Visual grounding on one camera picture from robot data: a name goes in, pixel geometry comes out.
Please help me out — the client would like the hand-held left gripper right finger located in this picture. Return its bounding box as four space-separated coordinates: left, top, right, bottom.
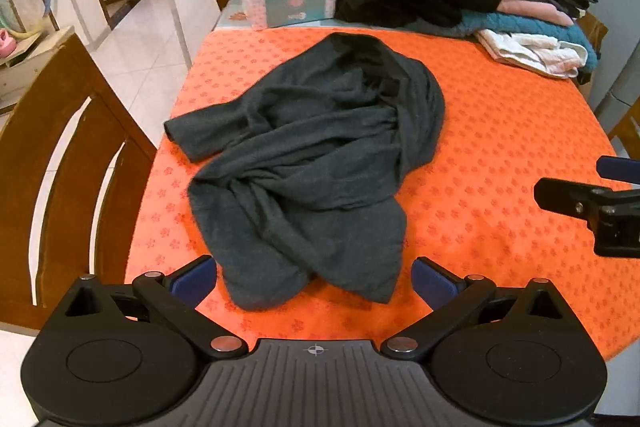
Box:
380 257 576 362

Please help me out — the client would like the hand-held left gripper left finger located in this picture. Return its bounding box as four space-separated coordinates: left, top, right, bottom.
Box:
50 255 249 360

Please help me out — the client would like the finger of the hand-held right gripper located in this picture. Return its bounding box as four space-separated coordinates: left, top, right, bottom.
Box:
534 177 640 258
596 156 640 184

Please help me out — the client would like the dark grey long-sleeve shirt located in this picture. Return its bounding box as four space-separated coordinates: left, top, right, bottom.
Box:
164 33 446 312

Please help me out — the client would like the stack of folded clothes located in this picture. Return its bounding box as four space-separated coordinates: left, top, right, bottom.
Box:
415 11 598 72

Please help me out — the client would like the wooden chair with slotted back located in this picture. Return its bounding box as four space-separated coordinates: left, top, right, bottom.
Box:
607 99 640 158

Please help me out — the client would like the orange patterned table mat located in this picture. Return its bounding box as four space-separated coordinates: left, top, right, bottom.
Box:
125 27 640 360

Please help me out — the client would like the white crumpled garment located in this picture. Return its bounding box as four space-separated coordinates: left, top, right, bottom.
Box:
475 29 588 79

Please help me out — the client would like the folded pink garment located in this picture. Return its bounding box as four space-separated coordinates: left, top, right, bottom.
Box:
497 0 575 26

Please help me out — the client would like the wooden chair with curved slats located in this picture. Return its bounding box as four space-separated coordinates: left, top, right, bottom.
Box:
0 33 158 333

